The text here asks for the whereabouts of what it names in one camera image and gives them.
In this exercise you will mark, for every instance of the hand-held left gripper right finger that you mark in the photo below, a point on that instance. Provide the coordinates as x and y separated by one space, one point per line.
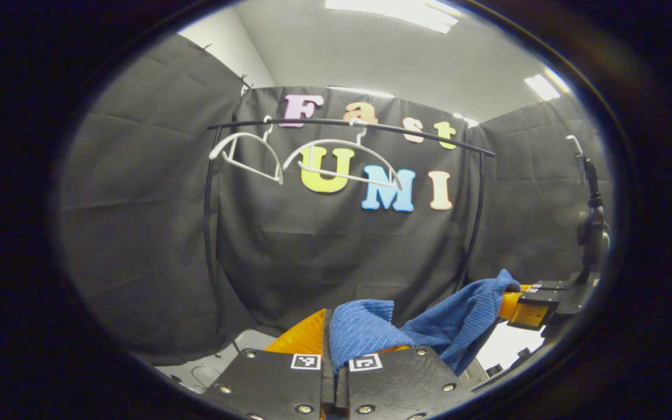
400 385

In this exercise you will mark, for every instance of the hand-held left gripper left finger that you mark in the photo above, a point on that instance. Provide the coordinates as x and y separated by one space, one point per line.
272 388

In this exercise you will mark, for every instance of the large ceiling light panel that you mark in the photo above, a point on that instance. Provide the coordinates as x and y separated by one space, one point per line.
394 9

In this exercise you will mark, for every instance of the white clothes hanger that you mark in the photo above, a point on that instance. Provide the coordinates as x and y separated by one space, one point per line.
242 135
342 143

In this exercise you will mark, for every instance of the small double ceiling light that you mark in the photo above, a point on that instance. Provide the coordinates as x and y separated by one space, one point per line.
543 86

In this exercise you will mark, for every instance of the ceiling light strip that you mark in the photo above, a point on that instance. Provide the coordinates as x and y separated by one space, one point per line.
359 91

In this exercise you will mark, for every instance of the black metal clothes rack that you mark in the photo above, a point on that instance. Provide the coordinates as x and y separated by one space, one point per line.
289 121

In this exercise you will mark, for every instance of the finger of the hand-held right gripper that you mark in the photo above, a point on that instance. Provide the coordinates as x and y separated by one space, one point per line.
528 312
549 284

